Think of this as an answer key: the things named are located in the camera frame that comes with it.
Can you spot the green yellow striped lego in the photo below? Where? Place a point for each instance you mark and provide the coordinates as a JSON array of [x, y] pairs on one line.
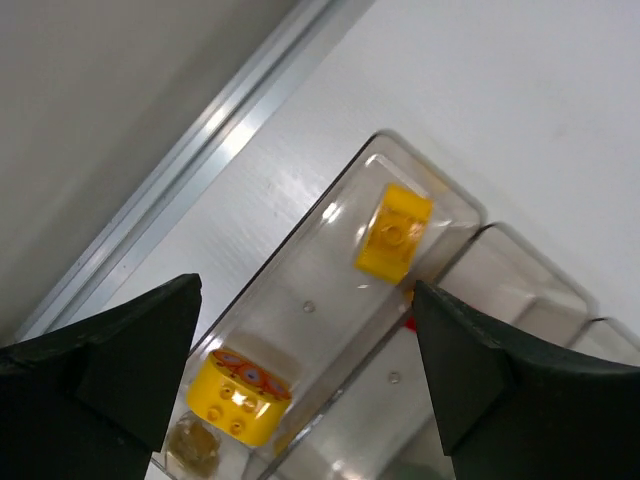
[[394, 234]]

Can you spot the clear container left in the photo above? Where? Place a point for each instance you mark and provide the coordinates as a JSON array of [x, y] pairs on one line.
[[309, 317]]

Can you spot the aluminium frame rail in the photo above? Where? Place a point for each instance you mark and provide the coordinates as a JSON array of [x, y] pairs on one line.
[[264, 82]]

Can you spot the clear container right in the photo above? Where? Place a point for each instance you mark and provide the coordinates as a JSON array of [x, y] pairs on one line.
[[607, 338]]

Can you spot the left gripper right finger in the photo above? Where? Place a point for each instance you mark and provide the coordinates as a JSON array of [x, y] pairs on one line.
[[509, 405]]

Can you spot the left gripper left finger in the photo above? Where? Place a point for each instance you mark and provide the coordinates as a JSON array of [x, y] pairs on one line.
[[93, 400]]

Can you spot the yellow butterfly lego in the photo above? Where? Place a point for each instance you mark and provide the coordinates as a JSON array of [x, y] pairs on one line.
[[238, 397]]

